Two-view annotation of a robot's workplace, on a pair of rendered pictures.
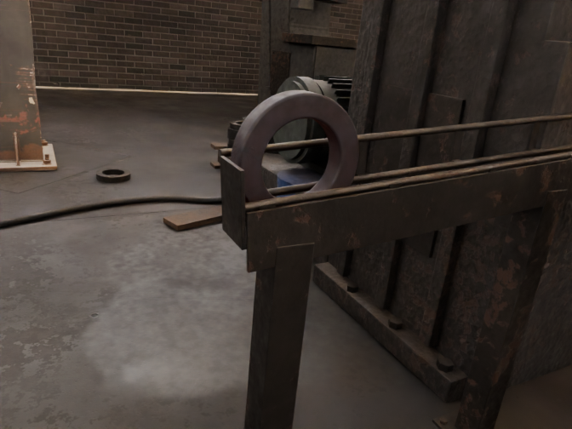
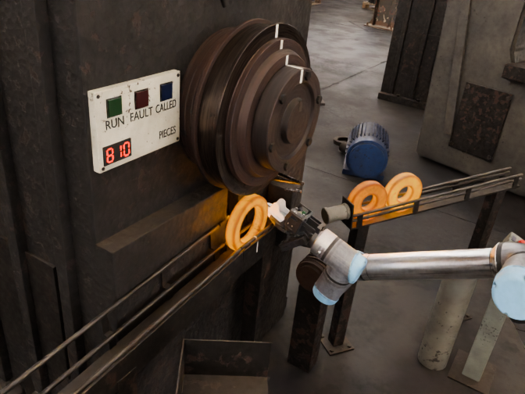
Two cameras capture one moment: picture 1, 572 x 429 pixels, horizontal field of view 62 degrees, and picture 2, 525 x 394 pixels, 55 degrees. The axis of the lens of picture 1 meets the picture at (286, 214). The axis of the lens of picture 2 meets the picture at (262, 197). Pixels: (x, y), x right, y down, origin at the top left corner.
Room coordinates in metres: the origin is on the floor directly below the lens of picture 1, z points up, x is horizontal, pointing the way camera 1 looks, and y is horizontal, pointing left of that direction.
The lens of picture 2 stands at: (0.01, -0.31, 1.57)
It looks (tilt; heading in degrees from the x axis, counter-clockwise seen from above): 29 degrees down; 329
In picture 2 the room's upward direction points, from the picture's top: 6 degrees clockwise
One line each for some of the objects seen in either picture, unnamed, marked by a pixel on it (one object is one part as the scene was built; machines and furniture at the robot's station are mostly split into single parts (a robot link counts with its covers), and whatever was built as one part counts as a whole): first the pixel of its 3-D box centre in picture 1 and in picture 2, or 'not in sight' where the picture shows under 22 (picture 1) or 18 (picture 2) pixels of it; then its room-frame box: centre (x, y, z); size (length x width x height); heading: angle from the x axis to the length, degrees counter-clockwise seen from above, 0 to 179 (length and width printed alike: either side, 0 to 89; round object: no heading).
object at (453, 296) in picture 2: not in sight; (448, 313); (0.97, -1.80, 0.26); 0.12 x 0.12 x 0.52
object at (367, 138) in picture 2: not in sight; (367, 148); (2.61, -2.73, 0.17); 0.57 x 0.31 x 0.34; 139
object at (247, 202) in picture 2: not in sight; (247, 223); (1.16, -0.96, 0.75); 0.18 x 0.03 x 0.18; 118
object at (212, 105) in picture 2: not in sight; (258, 110); (1.16, -0.96, 1.11); 0.47 x 0.06 x 0.47; 119
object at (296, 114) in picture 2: not in sight; (289, 119); (1.07, -1.01, 1.11); 0.28 x 0.06 x 0.28; 119
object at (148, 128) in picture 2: not in sight; (139, 119); (1.09, -0.61, 1.15); 0.26 x 0.02 x 0.18; 119
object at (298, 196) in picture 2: not in sight; (281, 213); (1.29, -1.16, 0.68); 0.11 x 0.08 x 0.24; 29
